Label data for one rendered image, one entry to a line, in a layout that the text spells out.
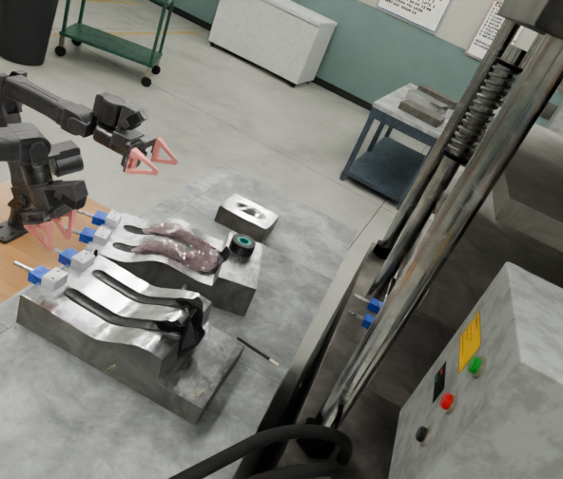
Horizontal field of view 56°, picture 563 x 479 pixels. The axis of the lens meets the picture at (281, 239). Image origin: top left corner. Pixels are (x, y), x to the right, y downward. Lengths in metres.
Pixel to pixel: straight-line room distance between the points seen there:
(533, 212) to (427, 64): 7.07
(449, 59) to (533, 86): 7.10
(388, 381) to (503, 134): 0.61
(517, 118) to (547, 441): 0.49
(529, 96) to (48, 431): 1.09
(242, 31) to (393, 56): 2.17
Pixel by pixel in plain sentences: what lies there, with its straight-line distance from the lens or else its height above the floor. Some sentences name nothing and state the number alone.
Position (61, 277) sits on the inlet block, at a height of 0.92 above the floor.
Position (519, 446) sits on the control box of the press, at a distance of 0.81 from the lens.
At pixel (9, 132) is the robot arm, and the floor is 1.25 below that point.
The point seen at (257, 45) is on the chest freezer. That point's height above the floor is 0.31.
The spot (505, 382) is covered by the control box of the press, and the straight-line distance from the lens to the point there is 0.75.
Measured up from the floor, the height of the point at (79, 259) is 0.92.
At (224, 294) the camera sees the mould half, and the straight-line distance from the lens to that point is 1.58.
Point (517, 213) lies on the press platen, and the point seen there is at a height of 1.52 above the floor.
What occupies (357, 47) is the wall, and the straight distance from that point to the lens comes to 8.28.
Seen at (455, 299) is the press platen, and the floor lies 1.29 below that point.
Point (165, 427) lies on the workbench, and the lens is 1.28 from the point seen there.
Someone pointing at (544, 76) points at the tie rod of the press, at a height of 1.75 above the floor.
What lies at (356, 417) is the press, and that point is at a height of 0.78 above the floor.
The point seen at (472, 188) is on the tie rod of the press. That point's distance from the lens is 0.99.
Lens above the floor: 1.80
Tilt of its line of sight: 29 degrees down
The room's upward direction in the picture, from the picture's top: 24 degrees clockwise
